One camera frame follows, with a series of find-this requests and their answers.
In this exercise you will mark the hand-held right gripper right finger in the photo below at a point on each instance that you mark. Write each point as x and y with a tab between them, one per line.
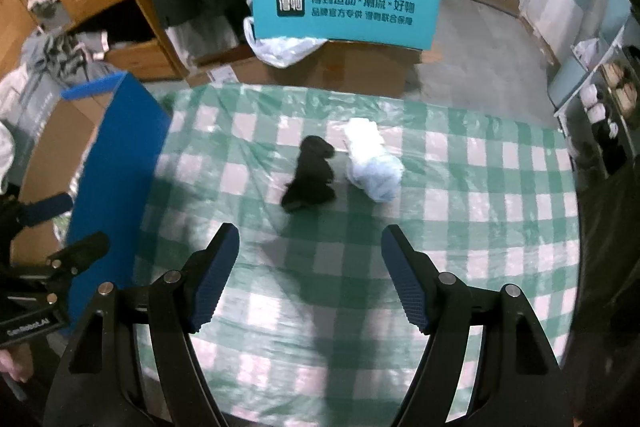
405	277

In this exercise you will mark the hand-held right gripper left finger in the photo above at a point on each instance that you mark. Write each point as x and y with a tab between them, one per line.
215	277

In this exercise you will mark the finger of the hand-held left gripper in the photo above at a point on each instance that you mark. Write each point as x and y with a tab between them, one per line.
80	252
47	207

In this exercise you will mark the blue-rimmed cardboard box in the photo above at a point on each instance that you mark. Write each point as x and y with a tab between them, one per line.
120	157

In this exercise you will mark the light blue white sock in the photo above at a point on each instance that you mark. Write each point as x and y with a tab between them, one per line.
372	167

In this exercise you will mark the black sock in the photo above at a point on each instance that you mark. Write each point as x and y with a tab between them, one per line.
307	177

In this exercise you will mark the person's left hand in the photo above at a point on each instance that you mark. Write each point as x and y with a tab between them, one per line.
12	362

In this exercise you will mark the green white checked tablecloth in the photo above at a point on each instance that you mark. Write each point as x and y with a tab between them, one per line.
450	207

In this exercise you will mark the grey printed tote bag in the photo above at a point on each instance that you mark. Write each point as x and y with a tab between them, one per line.
35	99

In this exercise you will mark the grey clothing pile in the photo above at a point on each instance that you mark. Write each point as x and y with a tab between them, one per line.
60	52

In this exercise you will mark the brown cardboard box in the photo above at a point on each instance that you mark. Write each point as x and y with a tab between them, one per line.
350	72

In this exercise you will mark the white plastic bag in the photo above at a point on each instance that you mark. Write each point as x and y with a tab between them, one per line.
280	49

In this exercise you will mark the grey shoe rack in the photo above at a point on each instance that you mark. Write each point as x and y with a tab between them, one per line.
600	117

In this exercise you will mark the teal printed box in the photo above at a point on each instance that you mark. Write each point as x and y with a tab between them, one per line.
350	27

